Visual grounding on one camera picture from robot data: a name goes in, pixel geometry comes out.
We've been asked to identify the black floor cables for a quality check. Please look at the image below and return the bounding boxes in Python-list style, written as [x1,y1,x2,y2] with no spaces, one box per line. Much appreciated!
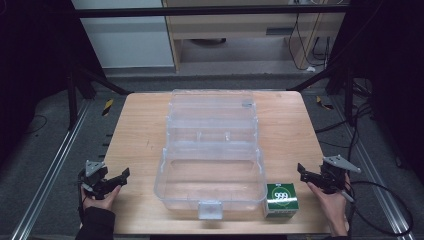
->
[314,79,378,161]

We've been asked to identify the white cabinet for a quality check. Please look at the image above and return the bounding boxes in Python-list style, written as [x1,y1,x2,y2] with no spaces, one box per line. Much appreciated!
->
[71,0,176,70]

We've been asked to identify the black hanging cables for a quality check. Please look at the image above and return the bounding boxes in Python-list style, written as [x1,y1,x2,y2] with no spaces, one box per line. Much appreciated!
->
[287,0,334,72]

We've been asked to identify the aluminium floor rail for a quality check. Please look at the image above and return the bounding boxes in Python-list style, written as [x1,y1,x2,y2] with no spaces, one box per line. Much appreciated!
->
[9,99,92,240]
[333,96,418,240]

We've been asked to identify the light wooden desk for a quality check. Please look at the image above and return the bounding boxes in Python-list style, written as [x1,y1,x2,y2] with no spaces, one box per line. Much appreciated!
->
[161,0,346,73]

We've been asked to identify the clear plastic storage box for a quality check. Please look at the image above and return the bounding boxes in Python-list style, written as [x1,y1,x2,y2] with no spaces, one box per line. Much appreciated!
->
[153,88,268,221]

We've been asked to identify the person's left hand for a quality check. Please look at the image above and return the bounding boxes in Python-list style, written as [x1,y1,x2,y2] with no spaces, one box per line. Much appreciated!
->
[80,184,123,212]

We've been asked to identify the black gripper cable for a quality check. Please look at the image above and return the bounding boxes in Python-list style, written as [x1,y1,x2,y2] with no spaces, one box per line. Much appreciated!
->
[339,180,415,238]

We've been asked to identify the green and white carton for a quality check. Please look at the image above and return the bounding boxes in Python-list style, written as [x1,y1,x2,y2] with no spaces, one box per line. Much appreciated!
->
[264,182,300,220]

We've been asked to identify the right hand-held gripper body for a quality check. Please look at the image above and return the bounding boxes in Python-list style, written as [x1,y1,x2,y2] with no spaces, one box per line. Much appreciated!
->
[319,154,362,195]

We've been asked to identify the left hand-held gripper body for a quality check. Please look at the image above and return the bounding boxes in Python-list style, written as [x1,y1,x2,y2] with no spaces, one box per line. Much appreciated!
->
[77,159,110,201]

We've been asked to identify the black curtain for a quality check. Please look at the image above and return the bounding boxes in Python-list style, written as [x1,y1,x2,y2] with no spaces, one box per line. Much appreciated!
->
[328,0,424,188]
[0,0,106,168]

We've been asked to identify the black metal stand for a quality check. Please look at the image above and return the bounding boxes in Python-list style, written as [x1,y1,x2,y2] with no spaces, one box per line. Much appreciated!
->
[65,59,134,132]
[286,59,356,127]

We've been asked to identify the yellow and black tape strip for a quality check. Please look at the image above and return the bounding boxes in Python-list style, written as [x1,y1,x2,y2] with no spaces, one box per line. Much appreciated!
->
[101,98,115,117]
[315,95,335,111]

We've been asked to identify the black metal crossbar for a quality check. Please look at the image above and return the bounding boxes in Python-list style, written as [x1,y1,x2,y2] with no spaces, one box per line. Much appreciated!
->
[73,4,351,19]

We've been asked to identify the person's right hand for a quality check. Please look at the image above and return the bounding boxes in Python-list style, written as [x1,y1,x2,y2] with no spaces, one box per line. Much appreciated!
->
[306,173,352,238]

